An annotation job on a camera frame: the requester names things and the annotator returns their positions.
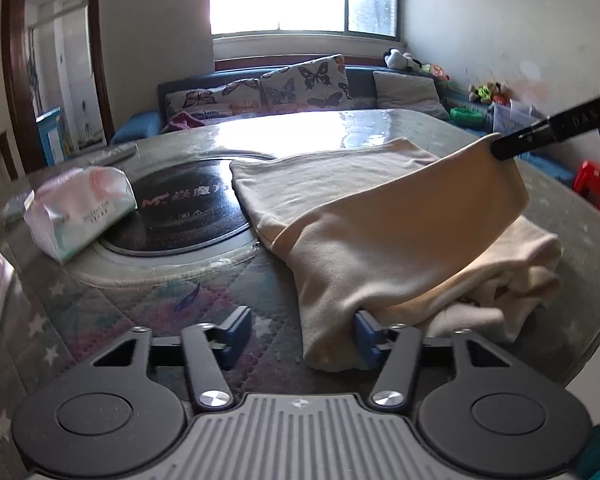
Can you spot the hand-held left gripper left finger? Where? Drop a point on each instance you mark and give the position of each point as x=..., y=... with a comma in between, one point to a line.
x=238, y=331

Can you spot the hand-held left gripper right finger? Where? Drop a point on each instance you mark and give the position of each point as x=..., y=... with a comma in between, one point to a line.
x=366, y=336

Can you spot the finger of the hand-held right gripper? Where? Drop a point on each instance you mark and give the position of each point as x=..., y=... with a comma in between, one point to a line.
x=540, y=132

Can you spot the cream cloth garment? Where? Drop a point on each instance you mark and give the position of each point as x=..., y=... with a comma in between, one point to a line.
x=380, y=220

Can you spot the clear plastic storage box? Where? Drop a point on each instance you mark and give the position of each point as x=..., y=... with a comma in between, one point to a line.
x=515, y=115

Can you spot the pile of plush toys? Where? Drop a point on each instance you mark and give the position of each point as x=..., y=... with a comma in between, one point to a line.
x=487, y=92

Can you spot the red plastic stool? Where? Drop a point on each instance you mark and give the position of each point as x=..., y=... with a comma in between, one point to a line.
x=597, y=185

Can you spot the black round induction cooker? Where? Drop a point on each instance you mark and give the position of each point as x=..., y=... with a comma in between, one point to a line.
x=190, y=210

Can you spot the grey cushion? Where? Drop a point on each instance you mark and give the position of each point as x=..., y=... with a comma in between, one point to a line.
x=407, y=92

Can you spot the panda plush toy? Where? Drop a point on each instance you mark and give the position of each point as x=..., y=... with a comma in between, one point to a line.
x=397, y=59

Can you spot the blue sofa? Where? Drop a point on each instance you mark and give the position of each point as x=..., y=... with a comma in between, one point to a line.
x=365, y=85

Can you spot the tissue packet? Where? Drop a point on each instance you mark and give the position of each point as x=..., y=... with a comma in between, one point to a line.
x=80, y=210

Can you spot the pink cloth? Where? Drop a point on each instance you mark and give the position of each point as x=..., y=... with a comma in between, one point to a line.
x=185, y=121

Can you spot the grey flat object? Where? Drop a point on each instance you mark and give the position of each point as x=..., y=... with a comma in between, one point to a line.
x=115, y=152

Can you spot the long butterfly print cushion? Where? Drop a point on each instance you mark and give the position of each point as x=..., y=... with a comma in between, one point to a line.
x=205, y=100

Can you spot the square butterfly print cushion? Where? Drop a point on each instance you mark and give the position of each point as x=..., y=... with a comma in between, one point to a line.
x=305, y=82

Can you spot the round grey lid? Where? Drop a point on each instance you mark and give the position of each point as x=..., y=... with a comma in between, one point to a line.
x=17, y=207

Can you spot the blue box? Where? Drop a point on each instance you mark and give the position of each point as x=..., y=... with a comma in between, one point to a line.
x=50, y=135

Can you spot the brown door frame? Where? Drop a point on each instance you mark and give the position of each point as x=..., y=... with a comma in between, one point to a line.
x=15, y=75

